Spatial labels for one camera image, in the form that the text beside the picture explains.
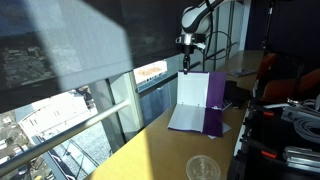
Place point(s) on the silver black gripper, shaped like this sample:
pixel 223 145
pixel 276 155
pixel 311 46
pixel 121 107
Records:
pixel 189 42

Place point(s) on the purple file folder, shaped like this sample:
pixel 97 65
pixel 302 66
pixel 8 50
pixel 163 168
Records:
pixel 199 103

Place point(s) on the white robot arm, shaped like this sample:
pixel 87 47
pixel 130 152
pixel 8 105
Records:
pixel 196 22

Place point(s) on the small book on table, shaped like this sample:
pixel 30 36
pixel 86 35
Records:
pixel 239 72

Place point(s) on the black cloth bag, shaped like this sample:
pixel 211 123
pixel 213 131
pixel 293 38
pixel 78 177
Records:
pixel 236 95

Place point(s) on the orange chair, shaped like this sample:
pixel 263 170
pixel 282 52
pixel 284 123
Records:
pixel 282 77

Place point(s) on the black equipment cart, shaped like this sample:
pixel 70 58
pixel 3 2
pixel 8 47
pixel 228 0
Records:
pixel 277 142

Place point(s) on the window roller blind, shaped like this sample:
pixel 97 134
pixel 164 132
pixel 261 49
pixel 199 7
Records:
pixel 51 46

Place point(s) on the metal window handrail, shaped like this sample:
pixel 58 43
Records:
pixel 38 150

